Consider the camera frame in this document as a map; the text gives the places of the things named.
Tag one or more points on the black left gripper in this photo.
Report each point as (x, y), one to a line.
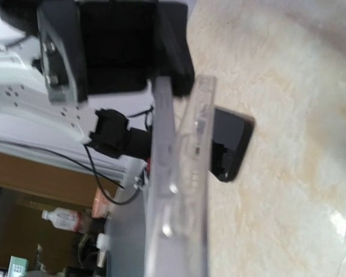
(109, 49)

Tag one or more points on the silver-edged black smartphone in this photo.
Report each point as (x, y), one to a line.
(158, 219)

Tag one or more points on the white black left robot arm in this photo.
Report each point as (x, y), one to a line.
(23, 93)

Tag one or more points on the plastic drink bottle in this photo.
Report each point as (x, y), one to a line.
(63, 219)

